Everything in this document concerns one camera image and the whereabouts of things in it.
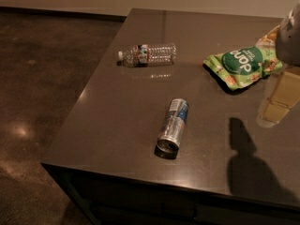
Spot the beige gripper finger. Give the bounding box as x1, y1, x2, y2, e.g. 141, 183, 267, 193
256, 66, 300, 128

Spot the green snack bag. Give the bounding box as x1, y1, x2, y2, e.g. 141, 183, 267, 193
203, 25, 282, 91

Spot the clear plastic water bottle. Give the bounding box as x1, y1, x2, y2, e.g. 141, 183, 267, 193
117, 43, 176, 68

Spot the silver blue redbull can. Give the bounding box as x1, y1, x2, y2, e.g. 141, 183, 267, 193
157, 98, 189, 153

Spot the dark cabinet drawer front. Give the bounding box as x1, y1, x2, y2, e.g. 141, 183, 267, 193
46, 166, 300, 225

